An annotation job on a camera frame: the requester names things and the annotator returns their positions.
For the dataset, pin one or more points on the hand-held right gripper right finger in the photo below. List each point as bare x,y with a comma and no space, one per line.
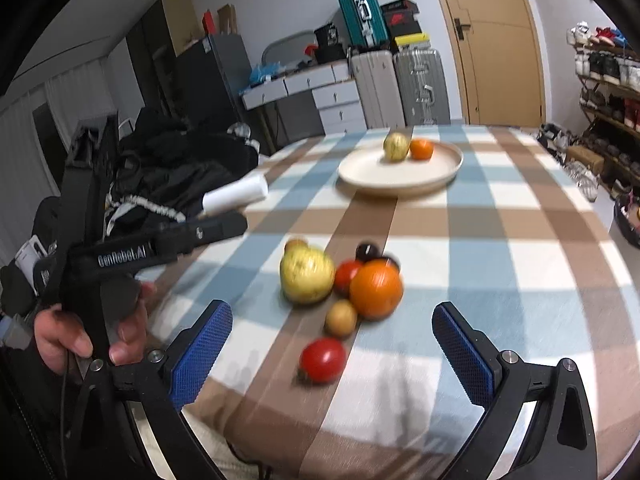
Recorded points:
462,355

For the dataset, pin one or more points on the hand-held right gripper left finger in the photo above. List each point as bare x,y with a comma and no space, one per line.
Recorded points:
200,355

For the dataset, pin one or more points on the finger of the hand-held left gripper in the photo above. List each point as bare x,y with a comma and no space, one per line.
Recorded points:
210,230

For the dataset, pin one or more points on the small brown fruit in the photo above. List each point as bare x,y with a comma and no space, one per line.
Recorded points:
294,245

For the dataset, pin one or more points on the large green guava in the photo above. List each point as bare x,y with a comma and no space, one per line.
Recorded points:
306,277

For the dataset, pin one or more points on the large orange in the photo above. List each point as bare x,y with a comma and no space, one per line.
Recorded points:
376,290

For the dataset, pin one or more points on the dark plum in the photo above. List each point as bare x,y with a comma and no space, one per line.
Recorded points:
392,261
366,251

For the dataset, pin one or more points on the red tomato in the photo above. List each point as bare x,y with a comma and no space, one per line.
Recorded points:
346,276
322,359

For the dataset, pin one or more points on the brown kiwi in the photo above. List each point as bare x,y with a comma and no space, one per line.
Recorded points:
341,318

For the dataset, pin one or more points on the cream round plate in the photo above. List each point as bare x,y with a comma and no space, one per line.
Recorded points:
380,180

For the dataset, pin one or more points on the person's left hand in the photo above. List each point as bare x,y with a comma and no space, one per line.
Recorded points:
65,335

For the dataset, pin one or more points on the white paper towel roll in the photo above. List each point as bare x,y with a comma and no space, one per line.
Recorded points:
235,195

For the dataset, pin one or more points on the black clothing pile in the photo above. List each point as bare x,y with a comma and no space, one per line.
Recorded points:
175,170

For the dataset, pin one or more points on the white curtain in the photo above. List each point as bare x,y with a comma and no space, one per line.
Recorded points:
30,150

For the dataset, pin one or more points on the checked tablecloth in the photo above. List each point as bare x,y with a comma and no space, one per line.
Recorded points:
500,240

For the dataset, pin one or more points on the black cabinet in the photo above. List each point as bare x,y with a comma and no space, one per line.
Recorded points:
210,80

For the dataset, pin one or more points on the wooden wardrobe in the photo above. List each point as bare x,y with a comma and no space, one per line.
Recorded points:
155,45

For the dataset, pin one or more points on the white drawer desk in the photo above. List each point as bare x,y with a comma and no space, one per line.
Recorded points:
340,102

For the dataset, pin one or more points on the small green guava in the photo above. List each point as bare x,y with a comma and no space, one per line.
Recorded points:
396,147

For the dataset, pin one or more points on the small orange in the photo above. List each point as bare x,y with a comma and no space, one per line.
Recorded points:
421,150

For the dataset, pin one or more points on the beige suitcase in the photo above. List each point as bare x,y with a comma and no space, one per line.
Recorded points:
377,90

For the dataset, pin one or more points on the black storage bag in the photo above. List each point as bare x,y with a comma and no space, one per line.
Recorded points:
330,42

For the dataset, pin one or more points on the small cardboard box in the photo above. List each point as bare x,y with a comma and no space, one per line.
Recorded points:
585,158

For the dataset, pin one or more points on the shoes on floor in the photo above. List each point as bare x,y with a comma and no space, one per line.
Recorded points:
552,137

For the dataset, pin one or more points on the silver suitcase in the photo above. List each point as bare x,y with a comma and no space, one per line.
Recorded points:
422,85

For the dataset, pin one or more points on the teal suitcase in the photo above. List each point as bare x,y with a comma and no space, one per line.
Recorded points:
360,12

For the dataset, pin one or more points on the yellow box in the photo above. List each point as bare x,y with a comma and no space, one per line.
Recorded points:
412,41

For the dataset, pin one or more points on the black and red shoebox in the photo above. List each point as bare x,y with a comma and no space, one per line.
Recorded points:
400,17

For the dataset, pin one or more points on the wooden door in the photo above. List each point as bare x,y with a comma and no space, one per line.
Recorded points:
500,60

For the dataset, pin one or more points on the wooden shoe rack with shoes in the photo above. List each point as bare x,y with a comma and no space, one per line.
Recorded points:
610,90

